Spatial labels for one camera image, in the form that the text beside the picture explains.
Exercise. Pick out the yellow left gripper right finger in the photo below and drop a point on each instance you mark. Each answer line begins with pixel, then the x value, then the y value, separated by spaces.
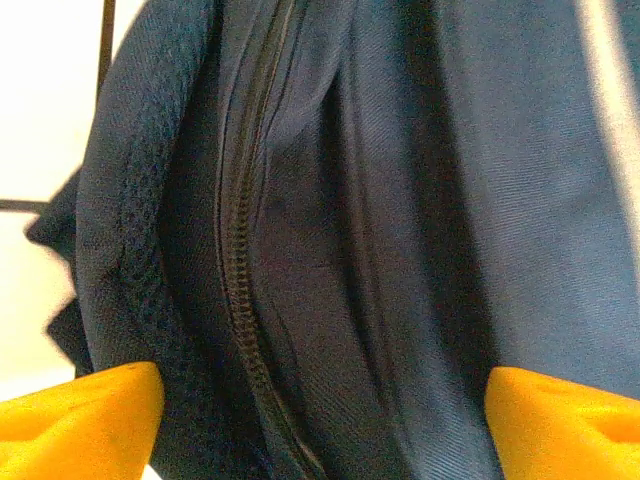
pixel 570 430

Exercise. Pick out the navy blue backpack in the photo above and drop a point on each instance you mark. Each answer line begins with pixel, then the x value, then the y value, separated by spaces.
pixel 350 225

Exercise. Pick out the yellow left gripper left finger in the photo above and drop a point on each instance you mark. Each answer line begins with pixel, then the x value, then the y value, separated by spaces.
pixel 70 430

